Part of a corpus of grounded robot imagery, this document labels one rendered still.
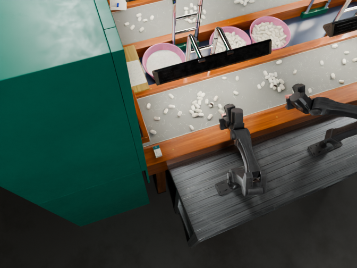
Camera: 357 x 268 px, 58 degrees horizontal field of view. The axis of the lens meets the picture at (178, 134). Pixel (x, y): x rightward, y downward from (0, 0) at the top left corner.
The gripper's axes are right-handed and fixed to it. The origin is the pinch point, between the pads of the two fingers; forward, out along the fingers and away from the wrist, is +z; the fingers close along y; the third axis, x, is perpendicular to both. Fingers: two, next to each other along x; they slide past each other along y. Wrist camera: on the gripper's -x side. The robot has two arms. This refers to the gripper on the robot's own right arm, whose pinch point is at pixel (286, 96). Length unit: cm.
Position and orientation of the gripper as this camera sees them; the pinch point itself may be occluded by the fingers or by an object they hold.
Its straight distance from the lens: 188.6
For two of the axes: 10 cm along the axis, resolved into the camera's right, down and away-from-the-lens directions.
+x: 1.9, 8.6, 4.7
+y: -9.4, 2.9, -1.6
